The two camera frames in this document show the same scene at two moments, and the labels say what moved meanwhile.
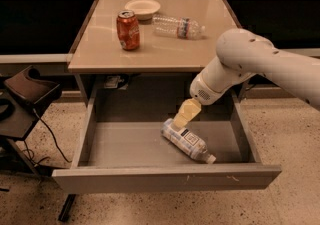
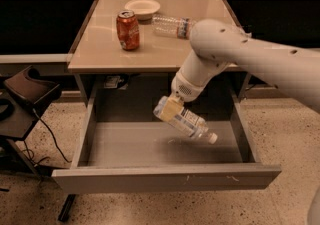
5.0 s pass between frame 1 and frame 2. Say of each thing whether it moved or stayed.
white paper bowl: stayed
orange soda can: stayed
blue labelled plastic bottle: moved
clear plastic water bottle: stayed
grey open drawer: stayed
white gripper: moved
